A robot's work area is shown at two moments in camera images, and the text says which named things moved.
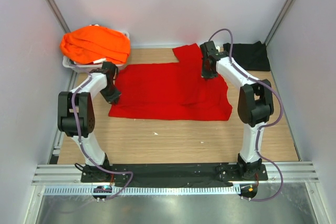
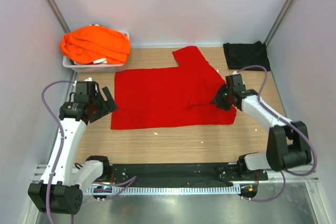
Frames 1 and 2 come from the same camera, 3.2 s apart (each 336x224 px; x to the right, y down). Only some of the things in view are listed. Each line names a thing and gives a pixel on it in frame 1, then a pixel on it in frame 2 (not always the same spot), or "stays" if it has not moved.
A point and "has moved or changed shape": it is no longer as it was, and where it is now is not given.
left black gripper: [113, 98] → [108, 106]
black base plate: [175, 174] stays
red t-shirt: [171, 91] has moved or changed shape
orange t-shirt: [91, 44] stays
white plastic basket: [89, 67] stays
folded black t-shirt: [251, 56] stays
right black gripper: [204, 74] → [217, 98]
